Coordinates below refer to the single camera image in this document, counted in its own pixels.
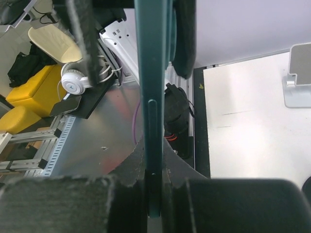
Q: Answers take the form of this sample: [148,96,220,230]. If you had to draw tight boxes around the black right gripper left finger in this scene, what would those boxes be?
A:
[0,141,147,233]

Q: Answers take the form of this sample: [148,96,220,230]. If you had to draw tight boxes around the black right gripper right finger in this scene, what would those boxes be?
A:
[161,142,311,233]

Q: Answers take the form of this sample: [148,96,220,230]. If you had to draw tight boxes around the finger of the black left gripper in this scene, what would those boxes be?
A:
[53,0,100,85]
[173,0,196,79]

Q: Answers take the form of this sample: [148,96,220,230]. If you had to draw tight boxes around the green phone black screen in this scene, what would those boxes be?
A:
[135,0,174,217]

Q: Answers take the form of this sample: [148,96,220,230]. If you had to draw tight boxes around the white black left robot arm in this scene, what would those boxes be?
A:
[52,0,196,87]

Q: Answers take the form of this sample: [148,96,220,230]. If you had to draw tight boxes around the black phone on tray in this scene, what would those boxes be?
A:
[50,96,82,117]

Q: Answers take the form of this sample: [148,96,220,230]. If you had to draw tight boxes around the black phone stand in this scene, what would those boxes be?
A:
[301,177,311,196]

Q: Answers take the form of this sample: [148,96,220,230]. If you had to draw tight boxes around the white phone face down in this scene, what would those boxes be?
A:
[282,43,311,108]

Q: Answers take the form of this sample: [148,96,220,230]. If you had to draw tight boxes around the beige chair seat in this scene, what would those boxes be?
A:
[28,24,82,64]

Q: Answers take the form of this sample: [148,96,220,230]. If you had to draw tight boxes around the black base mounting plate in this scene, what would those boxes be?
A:
[184,67,210,178]

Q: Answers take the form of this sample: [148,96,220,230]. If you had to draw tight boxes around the white headphones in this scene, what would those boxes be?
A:
[61,61,115,95]

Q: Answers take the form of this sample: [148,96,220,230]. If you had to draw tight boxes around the black garment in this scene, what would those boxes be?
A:
[7,42,57,88]

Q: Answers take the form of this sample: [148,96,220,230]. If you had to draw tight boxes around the black tray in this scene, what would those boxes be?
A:
[67,76,118,119]

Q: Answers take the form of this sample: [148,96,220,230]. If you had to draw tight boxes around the yellow cushioned seat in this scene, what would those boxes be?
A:
[0,65,66,134]

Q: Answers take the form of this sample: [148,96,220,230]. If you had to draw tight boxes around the white left cable duct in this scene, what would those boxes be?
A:
[40,116,76,177]

